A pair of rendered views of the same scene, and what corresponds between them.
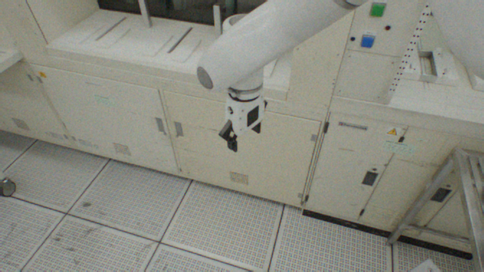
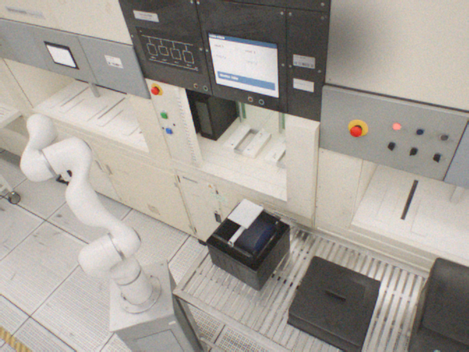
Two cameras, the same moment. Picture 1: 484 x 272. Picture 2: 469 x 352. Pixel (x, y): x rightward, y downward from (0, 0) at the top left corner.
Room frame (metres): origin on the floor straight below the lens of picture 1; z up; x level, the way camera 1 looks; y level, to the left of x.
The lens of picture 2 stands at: (-0.45, -1.22, 2.27)
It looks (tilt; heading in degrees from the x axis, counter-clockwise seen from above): 45 degrees down; 20
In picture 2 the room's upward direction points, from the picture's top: 9 degrees counter-clockwise
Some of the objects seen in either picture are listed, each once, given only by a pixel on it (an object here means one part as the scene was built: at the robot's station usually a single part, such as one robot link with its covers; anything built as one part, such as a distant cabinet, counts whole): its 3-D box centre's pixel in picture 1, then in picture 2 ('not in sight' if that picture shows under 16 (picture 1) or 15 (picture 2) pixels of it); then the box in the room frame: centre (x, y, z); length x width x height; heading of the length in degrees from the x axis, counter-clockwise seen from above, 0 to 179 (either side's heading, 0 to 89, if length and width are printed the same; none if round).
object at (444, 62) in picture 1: (426, 63); (246, 140); (1.11, -0.75, 0.89); 0.22 x 0.21 x 0.04; 163
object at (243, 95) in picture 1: (243, 85); not in sight; (0.56, 0.00, 1.18); 0.09 x 0.08 x 0.03; 138
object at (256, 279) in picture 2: not in sight; (249, 244); (0.44, -0.90, 0.85); 0.28 x 0.28 x 0.17; 67
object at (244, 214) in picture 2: not in sight; (248, 234); (0.44, -0.90, 0.93); 0.24 x 0.20 x 0.32; 157
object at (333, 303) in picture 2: not in sight; (334, 300); (0.25, -1.29, 0.83); 0.29 x 0.29 x 0.13; 74
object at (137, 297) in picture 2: not in sight; (133, 283); (0.16, -0.45, 0.85); 0.19 x 0.19 x 0.18
